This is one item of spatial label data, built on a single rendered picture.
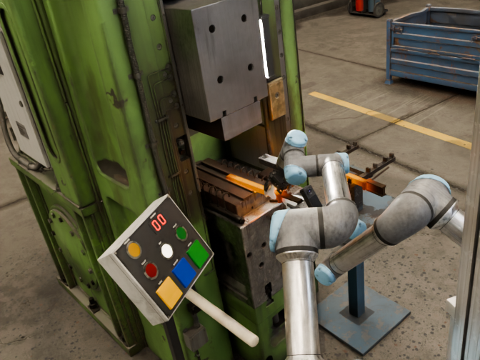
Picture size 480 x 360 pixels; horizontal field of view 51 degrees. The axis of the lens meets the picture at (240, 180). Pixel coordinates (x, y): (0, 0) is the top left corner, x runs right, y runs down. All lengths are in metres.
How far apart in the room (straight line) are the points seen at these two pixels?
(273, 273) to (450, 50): 3.75
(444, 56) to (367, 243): 4.13
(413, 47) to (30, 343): 4.51
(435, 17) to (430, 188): 4.94
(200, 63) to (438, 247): 2.14
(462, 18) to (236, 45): 4.60
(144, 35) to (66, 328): 1.99
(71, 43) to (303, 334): 1.38
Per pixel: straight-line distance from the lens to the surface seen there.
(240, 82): 1.89
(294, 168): 1.69
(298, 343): 1.31
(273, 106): 2.22
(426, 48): 5.66
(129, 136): 1.82
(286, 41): 2.26
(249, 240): 2.07
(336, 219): 1.35
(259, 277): 2.22
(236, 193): 2.09
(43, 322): 3.36
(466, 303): 1.02
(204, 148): 2.48
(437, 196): 1.56
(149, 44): 1.80
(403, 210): 1.48
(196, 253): 1.75
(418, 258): 3.29
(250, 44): 1.90
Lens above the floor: 2.06
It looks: 29 degrees down
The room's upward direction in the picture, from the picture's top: 9 degrees counter-clockwise
